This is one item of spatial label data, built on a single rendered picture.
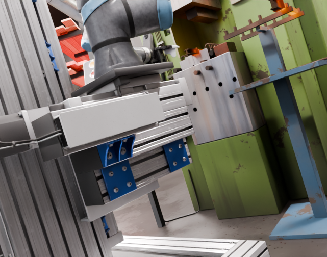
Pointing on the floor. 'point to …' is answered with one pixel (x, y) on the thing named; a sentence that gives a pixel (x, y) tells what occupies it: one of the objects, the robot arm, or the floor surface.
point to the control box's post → (156, 209)
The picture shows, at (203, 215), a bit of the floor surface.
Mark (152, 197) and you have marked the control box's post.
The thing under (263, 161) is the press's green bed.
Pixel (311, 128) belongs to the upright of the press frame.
